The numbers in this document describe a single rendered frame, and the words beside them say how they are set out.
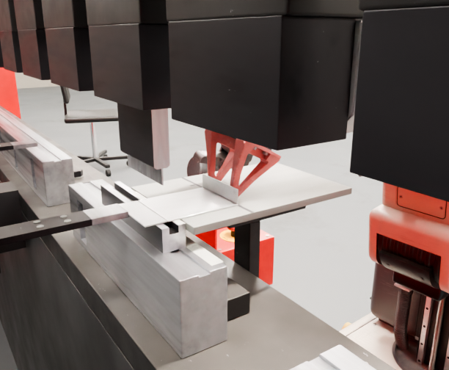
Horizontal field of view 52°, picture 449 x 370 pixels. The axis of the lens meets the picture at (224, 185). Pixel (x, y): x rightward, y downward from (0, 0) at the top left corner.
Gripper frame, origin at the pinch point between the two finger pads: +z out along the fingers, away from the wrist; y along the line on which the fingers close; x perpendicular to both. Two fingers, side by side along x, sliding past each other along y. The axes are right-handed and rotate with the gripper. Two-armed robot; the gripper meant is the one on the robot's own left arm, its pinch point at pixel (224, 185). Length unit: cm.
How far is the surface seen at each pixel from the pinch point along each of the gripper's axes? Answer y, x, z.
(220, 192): 0.8, -0.7, 1.1
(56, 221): -1.4, -19.2, 11.0
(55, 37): -20.3, -22.4, -10.0
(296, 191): 4.4, 8.8, -3.0
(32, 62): -36.5, -20.7, -6.2
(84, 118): -357, 99, 4
